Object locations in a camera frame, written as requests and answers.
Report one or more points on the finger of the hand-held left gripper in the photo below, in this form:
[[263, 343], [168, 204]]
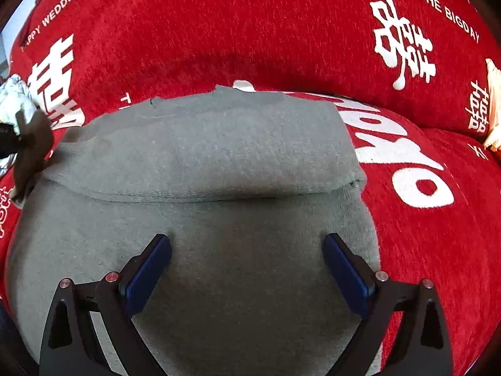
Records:
[[33, 145]]

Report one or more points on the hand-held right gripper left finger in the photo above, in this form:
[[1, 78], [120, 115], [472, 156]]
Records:
[[148, 272]]

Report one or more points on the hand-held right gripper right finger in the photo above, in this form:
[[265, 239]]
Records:
[[346, 272]]

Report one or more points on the grey small garment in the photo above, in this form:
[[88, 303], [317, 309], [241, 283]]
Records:
[[219, 152]]

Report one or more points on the white grey patterned cloth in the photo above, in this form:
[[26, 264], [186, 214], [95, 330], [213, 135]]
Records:
[[15, 98]]

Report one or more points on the cream cloth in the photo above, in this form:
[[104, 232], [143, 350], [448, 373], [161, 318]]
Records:
[[494, 105]]

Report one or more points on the red printed sofa cover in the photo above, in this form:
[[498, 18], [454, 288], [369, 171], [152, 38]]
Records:
[[242, 27]]

